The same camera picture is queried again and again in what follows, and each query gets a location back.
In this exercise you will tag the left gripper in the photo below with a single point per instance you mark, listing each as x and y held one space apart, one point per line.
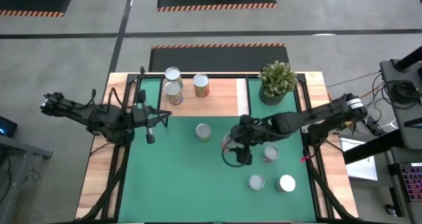
145 115

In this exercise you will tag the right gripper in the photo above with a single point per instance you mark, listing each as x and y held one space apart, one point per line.
247 130

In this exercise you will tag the blue berries can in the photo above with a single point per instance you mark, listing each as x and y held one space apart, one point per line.
172 89

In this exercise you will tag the teal oranges can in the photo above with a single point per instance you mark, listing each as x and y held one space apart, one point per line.
271 152

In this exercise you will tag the green oranges can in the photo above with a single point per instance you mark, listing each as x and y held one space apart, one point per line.
203 130

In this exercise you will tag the peaches can green label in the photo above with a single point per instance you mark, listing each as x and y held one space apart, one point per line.
172 74

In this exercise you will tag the tomatoes can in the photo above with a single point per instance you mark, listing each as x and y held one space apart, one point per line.
256 182

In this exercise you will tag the red mixed fruit can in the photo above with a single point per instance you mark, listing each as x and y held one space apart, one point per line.
200 81

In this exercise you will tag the plain silver can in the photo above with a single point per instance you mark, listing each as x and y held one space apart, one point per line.
286 182

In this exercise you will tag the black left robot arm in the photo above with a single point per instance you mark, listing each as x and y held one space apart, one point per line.
99 117

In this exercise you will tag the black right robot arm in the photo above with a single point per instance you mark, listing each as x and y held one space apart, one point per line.
316 113

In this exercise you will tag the green table mat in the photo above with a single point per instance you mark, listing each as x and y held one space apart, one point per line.
184 184

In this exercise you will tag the red tag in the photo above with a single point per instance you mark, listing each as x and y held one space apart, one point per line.
305 158

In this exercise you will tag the potted plant striped pot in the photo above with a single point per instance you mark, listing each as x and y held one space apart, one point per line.
277 79

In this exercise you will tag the white paper sheet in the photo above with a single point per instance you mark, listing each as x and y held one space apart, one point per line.
361 169

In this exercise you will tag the black metal bar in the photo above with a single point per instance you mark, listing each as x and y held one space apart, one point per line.
372 147

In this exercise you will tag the black power strip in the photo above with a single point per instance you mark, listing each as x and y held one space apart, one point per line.
374 126

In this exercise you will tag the grey side table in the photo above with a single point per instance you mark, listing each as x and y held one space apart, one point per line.
14 151

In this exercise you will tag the black device blue light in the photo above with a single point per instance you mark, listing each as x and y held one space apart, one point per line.
6 126

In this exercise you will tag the grey equipment stand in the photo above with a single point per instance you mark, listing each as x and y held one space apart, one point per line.
392 72

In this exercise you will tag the backlit keyboard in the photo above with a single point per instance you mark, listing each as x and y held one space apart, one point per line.
412 181

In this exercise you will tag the black rig frame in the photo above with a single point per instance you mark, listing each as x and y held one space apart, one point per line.
132 79

